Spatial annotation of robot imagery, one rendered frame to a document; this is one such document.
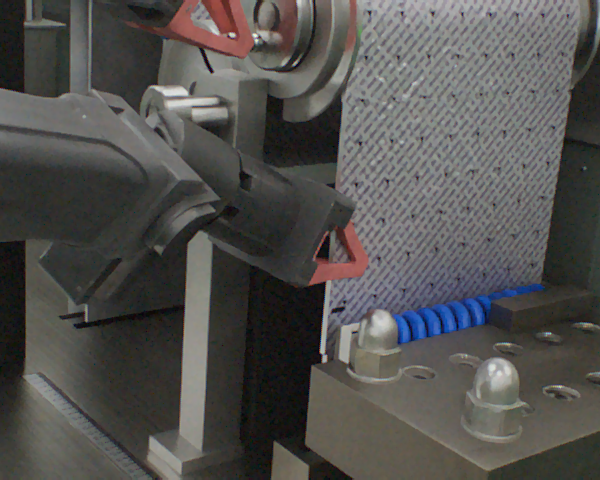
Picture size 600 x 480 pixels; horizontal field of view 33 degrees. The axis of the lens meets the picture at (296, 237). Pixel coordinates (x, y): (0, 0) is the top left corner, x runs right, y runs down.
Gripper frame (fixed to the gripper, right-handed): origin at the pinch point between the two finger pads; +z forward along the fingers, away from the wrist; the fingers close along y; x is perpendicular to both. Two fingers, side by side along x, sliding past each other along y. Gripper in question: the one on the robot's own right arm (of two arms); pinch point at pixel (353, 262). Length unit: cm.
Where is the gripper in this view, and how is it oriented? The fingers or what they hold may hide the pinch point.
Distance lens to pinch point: 74.0
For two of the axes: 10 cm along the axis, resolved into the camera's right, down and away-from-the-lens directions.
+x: 4.5, -8.9, 0.3
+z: 6.6, 3.5, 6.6
